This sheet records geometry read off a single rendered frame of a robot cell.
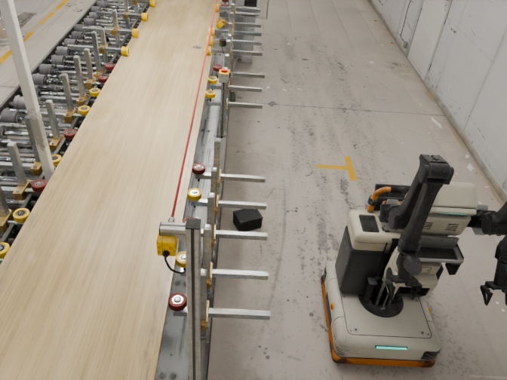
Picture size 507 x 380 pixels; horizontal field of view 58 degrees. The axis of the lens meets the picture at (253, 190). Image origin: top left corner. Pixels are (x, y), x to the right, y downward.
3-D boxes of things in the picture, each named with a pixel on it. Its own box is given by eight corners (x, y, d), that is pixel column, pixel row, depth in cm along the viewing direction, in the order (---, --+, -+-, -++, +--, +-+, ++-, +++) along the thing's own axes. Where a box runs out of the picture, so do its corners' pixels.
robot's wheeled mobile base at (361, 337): (318, 280, 328) (324, 256, 312) (405, 284, 330) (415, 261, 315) (330, 366, 275) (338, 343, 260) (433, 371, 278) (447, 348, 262)
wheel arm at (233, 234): (266, 237, 248) (267, 231, 245) (266, 241, 245) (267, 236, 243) (186, 233, 246) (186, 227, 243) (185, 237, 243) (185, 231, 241)
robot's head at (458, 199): (418, 185, 214) (431, 179, 199) (461, 187, 215) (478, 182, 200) (418, 215, 212) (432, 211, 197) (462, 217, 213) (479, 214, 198)
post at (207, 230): (210, 292, 232) (211, 223, 202) (209, 298, 229) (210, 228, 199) (203, 292, 232) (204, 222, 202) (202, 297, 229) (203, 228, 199)
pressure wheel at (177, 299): (186, 322, 203) (185, 306, 196) (168, 322, 203) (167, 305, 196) (187, 307, 210) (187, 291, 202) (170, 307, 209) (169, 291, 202)
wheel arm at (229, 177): (265, 180, 287) (265, 175, 284) (265, 184, 284) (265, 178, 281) (195, 176, 285) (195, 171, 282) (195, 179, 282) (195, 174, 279)
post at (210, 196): (213, 258, 253) (215, 191, 223) (213, 263, 250) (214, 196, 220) (207, 258, 253) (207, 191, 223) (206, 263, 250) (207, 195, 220)
